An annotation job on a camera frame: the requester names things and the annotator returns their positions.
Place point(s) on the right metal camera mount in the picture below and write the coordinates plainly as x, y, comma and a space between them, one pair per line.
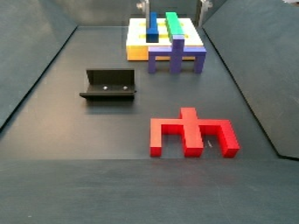
206, 4

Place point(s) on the green long bar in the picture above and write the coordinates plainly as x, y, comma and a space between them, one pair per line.
172, 23

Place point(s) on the left metal camera mount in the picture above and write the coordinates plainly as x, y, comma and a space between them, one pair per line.
143, 6

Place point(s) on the purple fork-shaped block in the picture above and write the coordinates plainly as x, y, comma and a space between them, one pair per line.
176, 52

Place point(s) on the metal camera mount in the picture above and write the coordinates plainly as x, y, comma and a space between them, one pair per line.
143, 6
206, 4

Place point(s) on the red fork-shaped block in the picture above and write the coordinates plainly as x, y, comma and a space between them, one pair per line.
192, 128

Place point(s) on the blue long bar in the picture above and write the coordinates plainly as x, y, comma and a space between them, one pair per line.
151, 30

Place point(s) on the yellow slotted board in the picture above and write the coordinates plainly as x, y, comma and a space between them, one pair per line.
136, 46

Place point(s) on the black angled bracket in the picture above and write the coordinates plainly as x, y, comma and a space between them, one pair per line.
110, 83

